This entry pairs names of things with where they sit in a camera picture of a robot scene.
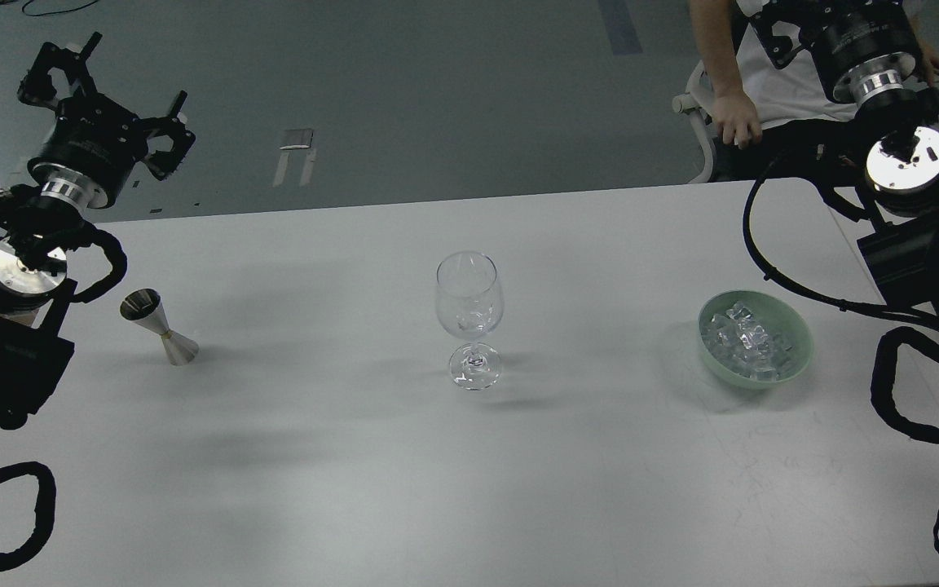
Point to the green bowl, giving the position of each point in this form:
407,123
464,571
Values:
777,315

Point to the clear ice cubes pile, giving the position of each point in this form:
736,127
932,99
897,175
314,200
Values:
745,346

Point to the white office chair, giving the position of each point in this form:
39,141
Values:
694,102

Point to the steel cocktail jigger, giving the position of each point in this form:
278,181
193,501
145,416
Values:
144,308

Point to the clear wine glass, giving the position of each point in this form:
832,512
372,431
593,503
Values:
469,304

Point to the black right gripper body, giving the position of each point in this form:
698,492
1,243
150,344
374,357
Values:
863,50

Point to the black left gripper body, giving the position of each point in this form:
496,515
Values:
91,151

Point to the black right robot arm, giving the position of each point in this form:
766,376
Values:
898,191

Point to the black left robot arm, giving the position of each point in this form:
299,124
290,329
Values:
51,256

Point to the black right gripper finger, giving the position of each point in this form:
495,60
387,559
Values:
782,27

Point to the person in white shirt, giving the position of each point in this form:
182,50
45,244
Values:
760,110

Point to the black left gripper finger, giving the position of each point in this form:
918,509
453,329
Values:
37,87
167,139

